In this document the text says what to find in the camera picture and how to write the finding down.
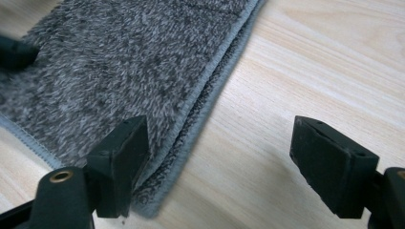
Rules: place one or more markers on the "grey fluffy towel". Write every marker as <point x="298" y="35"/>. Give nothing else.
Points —
<point x="121" y="73"/>

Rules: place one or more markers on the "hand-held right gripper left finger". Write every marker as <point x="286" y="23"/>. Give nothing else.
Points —
<point x="122" y="165"/>

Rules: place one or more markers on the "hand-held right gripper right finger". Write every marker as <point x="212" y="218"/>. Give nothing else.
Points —
<point x="334" y="165"/>

